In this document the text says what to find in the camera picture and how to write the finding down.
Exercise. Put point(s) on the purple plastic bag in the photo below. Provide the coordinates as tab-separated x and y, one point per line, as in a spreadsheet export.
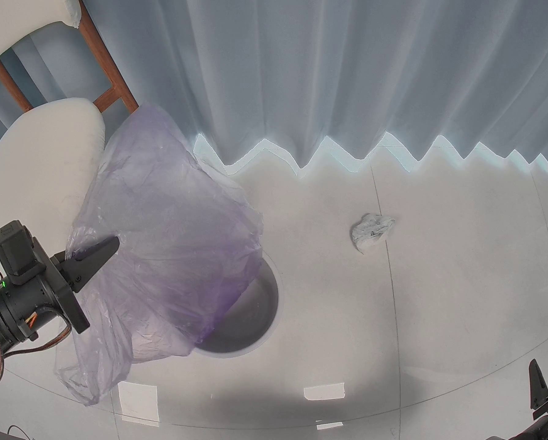
164	209

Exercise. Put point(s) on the pale blue curtain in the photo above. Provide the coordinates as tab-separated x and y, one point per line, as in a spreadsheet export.
301	62

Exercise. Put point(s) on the white cushioned wooden chair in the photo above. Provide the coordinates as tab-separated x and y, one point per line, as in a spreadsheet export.
35	163

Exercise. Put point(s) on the white trash bin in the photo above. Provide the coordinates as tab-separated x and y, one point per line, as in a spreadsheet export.
260	310

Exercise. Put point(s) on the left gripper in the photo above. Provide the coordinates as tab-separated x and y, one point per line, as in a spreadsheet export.
35	300

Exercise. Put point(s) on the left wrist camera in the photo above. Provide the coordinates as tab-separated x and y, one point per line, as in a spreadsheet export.
15	250

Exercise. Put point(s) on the white printed wrapper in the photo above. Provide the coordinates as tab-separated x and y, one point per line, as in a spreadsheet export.
370	232

